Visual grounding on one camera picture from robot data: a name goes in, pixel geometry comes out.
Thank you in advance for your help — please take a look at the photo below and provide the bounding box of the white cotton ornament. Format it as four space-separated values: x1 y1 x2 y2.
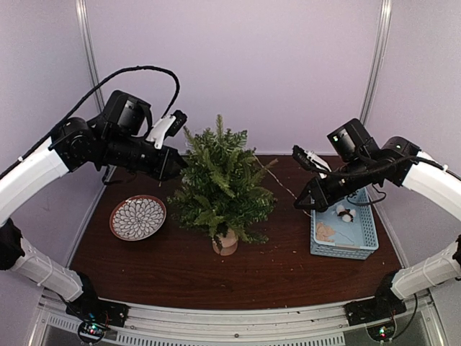
336 204 357 223

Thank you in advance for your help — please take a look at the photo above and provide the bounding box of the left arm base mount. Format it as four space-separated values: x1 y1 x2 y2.
63 279 129 327

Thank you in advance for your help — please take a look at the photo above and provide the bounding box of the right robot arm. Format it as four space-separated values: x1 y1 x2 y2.
292 118 460 319

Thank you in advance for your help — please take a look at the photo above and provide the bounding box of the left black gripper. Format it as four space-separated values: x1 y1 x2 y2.
99 131 190 182

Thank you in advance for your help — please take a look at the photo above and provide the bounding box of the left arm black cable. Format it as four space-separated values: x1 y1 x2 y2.
14 64 181 163

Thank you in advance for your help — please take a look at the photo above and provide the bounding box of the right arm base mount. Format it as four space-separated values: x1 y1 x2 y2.
344 281 407 327

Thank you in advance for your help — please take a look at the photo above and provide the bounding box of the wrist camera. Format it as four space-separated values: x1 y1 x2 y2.
292 145 331 179
145 110 187 150

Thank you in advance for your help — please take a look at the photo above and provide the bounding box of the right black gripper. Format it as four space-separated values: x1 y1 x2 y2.
294 154 374 212

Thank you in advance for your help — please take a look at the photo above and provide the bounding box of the fairy light string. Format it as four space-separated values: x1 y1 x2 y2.
194 128 356 246

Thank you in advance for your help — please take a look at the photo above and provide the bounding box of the patterned ceramic plate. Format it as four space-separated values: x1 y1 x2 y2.
109 195 167 241

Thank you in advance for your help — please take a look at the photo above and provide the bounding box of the right aluminium corner post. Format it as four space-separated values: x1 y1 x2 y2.
359 0 393 127

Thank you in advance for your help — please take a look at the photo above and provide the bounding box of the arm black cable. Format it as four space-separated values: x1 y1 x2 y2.
318 153 422 206
14 64 181 163

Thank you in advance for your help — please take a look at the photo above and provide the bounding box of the beige bow ornament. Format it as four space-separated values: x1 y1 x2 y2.
315 222 336 242

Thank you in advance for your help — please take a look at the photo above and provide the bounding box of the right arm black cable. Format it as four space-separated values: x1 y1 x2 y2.
318 153 422 206

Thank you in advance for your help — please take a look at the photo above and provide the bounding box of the aluminium corner post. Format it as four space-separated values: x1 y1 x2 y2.
359 0 393 127
74 0 111 122

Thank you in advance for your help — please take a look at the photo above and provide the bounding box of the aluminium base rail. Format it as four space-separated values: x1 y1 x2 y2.
27 280 449 345

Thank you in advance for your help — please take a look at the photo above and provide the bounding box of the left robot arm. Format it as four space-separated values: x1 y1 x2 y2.
1 90 187 320

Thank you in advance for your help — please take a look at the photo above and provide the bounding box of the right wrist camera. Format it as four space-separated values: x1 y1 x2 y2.
292 145 331 179

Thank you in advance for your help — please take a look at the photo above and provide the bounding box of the left aluminium corner post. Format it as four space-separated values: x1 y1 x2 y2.
74 0 111 122

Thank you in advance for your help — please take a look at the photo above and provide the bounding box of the light blue plastic basket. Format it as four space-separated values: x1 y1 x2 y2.
310 188 379 260

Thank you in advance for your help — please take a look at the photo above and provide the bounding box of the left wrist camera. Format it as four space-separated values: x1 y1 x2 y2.
145 110 187 150

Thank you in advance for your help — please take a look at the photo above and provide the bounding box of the small green christmas tree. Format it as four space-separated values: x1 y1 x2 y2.
167 115 277 250

